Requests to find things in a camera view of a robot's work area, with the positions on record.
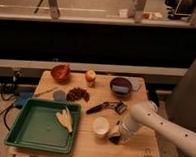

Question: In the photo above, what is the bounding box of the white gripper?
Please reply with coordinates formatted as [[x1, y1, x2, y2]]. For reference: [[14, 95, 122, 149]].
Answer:
[[108, 125, 123, 144]]

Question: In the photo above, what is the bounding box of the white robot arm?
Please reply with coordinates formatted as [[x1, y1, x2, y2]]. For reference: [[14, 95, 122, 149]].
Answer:
[[109, 100, 196, 157]]

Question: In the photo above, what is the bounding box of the blue sponge eraser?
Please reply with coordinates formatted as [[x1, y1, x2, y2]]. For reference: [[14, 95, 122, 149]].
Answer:
[[112, 85, 129, 94]]

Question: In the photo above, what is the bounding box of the white plastic cup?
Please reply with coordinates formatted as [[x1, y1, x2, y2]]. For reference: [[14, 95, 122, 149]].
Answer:
[[92, 117, 110, 137]]

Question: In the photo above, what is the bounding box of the dark brown bowl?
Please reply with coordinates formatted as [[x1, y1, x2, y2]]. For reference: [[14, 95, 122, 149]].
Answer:
[[110, 77, 132, 96]]

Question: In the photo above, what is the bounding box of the grey cloth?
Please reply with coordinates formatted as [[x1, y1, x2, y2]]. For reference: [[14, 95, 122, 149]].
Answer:
[[129, 77, 140, 91]]

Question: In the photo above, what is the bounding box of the bunch of dark grapes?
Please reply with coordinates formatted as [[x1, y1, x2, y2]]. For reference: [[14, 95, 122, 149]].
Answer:
[[66, 88, 90, 102]]

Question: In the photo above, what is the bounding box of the red yellow apple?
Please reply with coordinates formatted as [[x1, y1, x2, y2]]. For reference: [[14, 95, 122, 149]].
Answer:
[[85, 69, 96, 82]]

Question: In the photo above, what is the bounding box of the grey round lid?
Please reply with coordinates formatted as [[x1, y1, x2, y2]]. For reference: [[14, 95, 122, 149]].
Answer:
[[53, 90, 66, 102]]

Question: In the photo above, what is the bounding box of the green plastic tray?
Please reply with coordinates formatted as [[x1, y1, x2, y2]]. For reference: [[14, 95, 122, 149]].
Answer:
[[4, 98, 81, 154]]

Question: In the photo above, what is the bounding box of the wooden stick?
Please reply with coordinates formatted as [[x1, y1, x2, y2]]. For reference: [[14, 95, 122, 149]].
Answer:
[[33, 86, 58, 97]]

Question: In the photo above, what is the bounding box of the red bowl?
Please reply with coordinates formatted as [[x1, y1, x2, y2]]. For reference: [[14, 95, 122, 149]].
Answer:
[[51, 64, 70, 82]]

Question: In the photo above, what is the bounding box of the blue power box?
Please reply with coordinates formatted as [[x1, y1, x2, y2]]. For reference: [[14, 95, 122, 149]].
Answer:
[[15, 92, 33, 108]]

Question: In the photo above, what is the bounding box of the black handled peeler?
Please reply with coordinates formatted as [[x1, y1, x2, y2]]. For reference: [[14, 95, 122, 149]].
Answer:
[[85, 100, 127, 115]]

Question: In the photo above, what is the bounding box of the black cable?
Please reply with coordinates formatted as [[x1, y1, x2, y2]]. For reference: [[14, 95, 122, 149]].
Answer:
[[0, 70, 23, 131]]

